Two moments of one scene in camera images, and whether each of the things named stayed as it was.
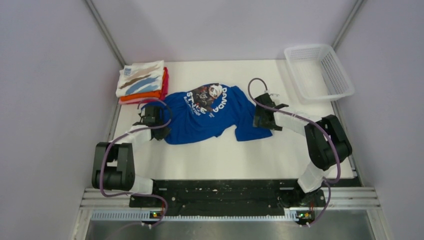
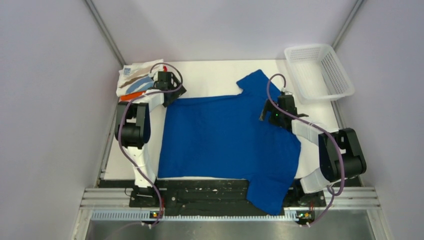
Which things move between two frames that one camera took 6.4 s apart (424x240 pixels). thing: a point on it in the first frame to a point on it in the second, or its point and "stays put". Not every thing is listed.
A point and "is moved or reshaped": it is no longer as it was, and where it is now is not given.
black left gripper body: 163,131 to 170,86
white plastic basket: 318,74 stays put
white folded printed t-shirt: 140,78 stays put
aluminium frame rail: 342,197 stays put
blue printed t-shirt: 216,110 is moved or reshaped
